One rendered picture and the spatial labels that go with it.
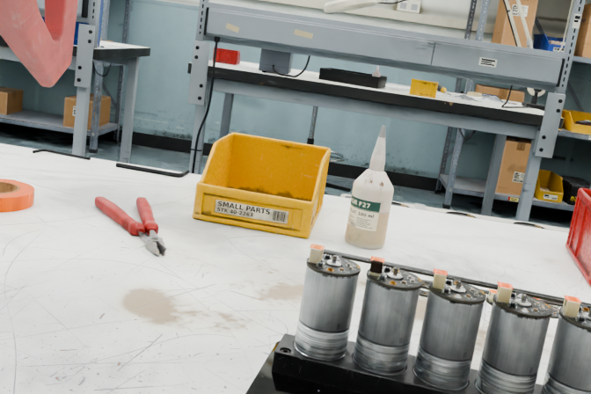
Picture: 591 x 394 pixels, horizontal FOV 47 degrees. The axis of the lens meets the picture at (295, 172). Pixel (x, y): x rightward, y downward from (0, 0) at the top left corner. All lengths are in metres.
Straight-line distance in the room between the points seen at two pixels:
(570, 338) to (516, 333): 0.02
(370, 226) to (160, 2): 4.34
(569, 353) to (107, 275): 0.27
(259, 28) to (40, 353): 2.26
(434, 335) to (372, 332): 0.03
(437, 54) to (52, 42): 2.36
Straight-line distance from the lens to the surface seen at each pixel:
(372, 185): 0.55
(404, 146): 4.72
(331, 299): 0.31
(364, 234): 0.56
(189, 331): 0.38
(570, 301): 0.32
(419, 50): 2.55
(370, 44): 2.54
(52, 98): 5.12
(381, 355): 0.32
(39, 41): 0.22
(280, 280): 0.47
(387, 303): 0.31
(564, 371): 0.32
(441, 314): 0.31
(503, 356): 0.32
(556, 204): 4.45
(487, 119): 2.66
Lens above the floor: 0.91
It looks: 11 degrees down
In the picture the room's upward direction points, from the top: 8 degrees clockwise
